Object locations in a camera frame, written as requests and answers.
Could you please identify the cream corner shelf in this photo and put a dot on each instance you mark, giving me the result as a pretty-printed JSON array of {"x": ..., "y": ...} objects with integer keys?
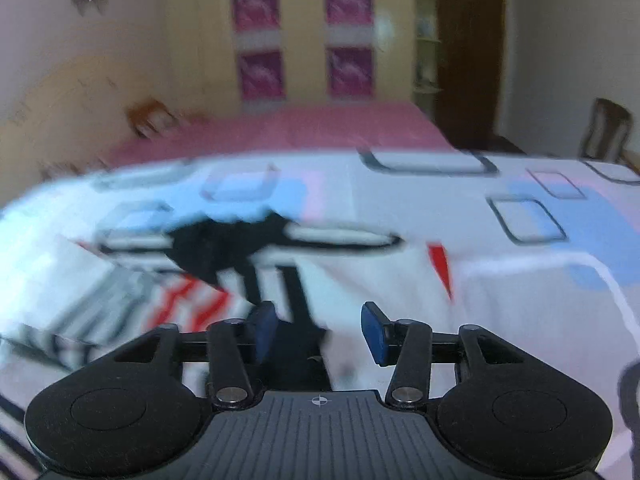
[{"x": 426, "y": 35}]

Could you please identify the pink wardrobe poster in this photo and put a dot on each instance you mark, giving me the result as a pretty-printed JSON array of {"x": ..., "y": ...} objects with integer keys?
[
  {"x": 348, "y": 1},
  {"x": 255, "y": 7},
  {"x": 261, "y": 76},
  {"x": 351, "y": 72}
]

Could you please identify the cream wardrobe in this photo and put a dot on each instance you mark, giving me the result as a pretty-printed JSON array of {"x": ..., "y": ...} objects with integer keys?
[{"x": 305, "y": 35}]

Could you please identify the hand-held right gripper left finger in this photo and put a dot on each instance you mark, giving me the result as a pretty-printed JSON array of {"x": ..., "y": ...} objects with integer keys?
[{"x": 265, "y": 331}]

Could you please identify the cream bed headboard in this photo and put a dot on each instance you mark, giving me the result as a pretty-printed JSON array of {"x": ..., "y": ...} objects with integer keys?
[{"x": 65, "y": 105}]

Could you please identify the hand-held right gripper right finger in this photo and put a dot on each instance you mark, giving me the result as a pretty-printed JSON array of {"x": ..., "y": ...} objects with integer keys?
[{"x": 373, "y": 331}]

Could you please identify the wooden chair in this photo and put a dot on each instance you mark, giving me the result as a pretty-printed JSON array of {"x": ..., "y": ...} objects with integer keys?
[{"x": 605, "y": 130}]

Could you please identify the brown wooden door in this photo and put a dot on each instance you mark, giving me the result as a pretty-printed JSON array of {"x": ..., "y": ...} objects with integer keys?
[{"x": 470, "y": 55}]

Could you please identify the white printed bed sheet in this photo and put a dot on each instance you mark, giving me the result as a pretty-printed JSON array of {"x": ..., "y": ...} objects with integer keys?
[{"x": 500, "y": 310}]

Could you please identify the black white red striped garment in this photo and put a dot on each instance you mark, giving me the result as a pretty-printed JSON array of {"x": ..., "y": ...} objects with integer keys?
[{"x": 200, "y": 250}]

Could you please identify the pink bed cover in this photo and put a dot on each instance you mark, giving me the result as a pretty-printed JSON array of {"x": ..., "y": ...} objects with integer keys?
[{"x": 325, "y": 125}]

